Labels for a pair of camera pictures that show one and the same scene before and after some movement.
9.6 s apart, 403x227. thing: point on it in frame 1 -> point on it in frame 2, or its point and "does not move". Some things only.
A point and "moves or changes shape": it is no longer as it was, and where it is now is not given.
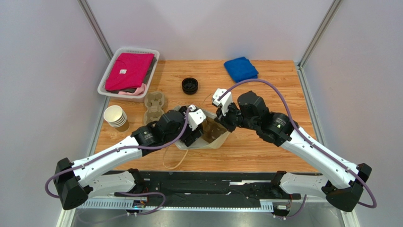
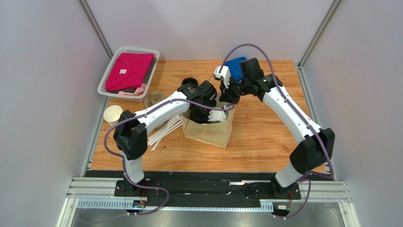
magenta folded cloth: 128,71 does not move
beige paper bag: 203,144 moves or changes shape
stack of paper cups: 116,117 does not move
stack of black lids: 189,85 does not move
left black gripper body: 188,138 -> 201,115
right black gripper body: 229,119 -> 228,95
